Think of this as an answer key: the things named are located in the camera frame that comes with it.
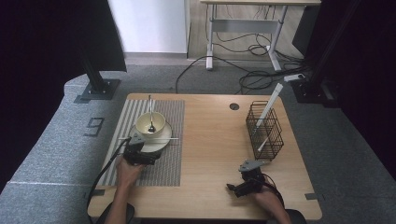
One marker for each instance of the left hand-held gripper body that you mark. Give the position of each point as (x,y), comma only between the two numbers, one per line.
(137,140)

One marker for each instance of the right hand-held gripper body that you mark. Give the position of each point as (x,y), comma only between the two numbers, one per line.
(251,164)

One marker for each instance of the white plate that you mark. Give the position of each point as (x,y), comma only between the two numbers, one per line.
(155,145)

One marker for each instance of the person's left hand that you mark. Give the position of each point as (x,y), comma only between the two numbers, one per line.
(126,174)

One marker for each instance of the person's right hand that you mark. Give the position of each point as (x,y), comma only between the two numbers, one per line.
(271,199)

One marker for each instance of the cream bowl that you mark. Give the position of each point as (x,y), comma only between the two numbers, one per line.
(141,123)

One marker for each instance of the metal spoon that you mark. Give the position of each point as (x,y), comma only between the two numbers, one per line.
(151,129)

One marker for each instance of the striped grey placemat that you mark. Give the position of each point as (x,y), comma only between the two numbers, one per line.
(172,109)

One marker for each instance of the grey tape strip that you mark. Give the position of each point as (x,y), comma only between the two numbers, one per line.
(313,196)
(99,192)

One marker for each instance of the person's dark clothing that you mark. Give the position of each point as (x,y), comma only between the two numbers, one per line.
(299,217)
(99,217)

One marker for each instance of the white power strip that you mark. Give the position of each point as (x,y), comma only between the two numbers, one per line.
(294,77)

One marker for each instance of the dark curtain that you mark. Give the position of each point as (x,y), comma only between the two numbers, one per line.
(373,77)
(37,62)

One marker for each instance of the white desk with metal legs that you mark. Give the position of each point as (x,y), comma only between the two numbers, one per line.
(243,25)

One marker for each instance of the dark box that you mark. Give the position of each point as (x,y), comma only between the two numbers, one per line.
(306,31)

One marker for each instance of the black stand with base plate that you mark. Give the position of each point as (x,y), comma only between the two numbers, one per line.
(311,91)
(99,88)

